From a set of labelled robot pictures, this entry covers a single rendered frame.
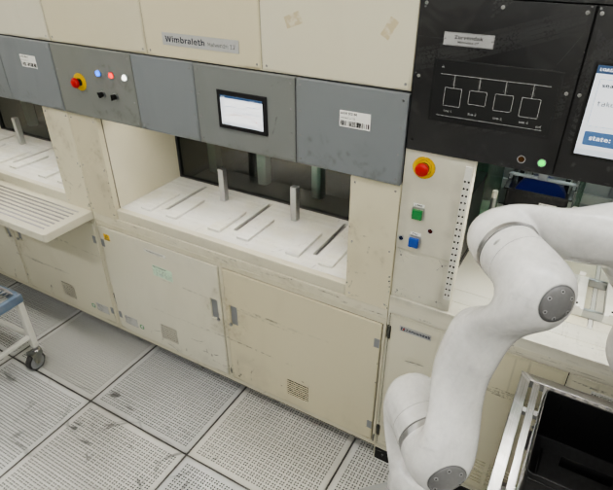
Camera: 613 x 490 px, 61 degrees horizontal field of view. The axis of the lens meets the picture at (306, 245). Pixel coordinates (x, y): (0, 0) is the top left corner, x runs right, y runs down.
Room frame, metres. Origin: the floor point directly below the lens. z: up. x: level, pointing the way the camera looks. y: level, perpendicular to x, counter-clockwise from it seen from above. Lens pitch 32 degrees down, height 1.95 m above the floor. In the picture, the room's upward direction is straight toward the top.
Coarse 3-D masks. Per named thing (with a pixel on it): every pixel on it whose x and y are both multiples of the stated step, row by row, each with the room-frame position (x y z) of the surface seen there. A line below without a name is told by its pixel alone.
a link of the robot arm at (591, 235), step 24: (480, 216) 0.75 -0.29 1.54; (504, 216) 0.73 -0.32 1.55; (528, 216) 0.72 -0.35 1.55; (552, 216) 0.70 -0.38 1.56; (576, 216) 0.68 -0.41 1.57; (600, 216) 0.67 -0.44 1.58; (480, 240) 0.70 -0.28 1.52; (552, 240) 0.70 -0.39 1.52; (576, 240) 0.67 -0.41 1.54; (600, 240) 0.65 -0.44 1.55; (480, 264) 0.69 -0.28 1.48; (600, 264) 0.66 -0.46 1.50
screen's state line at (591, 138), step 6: (588, 132) 1.19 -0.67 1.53; (594, 132) 1.19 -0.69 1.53; (588, 138) 1.19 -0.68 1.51; (594, 138) 1.18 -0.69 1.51; (600, 138) 1.18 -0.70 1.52; (606, 138) 1.17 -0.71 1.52; (612, 138) 1.17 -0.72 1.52; (588, 144) 1.19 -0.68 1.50; (594, 144) 1.18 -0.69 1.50; (600, 144) 1.18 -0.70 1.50; (606, 144) 1.17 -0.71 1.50; (612, 144) 1.16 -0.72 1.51
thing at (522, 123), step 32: (448, 64) 1.37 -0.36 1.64; (480, 64) 1.33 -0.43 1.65; (608, 64) 1.19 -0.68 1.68; (448, 96) 1.36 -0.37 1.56; (480, 96) 1.32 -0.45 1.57; (512, 96) 1.29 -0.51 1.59; (544, 96) 1.25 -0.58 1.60; (512, 128) 1.28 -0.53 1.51; (544, 128) 1.24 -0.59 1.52; (576, 128) 1.21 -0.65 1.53; (416, 160) 1.40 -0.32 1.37; (608, 160) 1.16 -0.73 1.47; (576, 192) 1.95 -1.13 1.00; (608, 192) 1.91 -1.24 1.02
